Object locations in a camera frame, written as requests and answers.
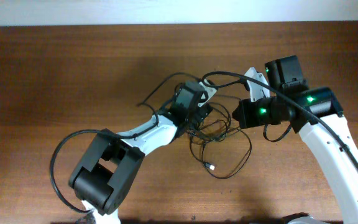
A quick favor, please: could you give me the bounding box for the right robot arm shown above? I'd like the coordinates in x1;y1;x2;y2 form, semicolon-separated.
232;55;358;223

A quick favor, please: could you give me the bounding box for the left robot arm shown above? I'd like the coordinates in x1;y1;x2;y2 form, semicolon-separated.
68;81;217;224

